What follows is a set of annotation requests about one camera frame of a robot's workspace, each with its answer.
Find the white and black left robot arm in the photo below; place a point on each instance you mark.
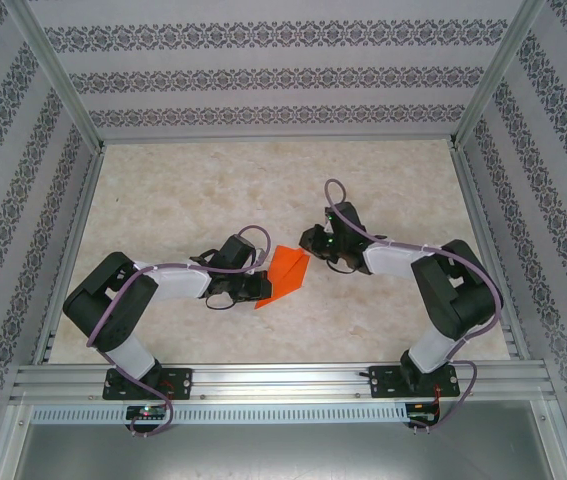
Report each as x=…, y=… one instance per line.
x=178, y=282

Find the aluminium upright frame post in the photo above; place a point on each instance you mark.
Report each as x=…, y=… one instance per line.
x=53, y=75
x=500, y=70

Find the grey metal tray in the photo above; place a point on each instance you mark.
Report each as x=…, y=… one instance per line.
x=283, y=455

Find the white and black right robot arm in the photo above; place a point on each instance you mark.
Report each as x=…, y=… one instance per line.
x=393, y=257

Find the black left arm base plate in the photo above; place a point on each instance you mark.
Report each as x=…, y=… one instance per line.
x=180, y=382

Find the aluminium table side rail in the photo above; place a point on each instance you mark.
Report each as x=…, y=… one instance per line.
x=74, y=240
x=485, y=240

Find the aluminium mounting rail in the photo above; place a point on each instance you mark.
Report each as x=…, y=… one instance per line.
x=283, y=377

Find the orange paper sheet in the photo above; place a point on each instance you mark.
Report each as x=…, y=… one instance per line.
x=288, y=277

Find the aluminium frame cross bar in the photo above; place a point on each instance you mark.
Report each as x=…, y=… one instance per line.
x=278, y=138

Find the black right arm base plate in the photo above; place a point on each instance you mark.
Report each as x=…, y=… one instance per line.
x=380, y=382

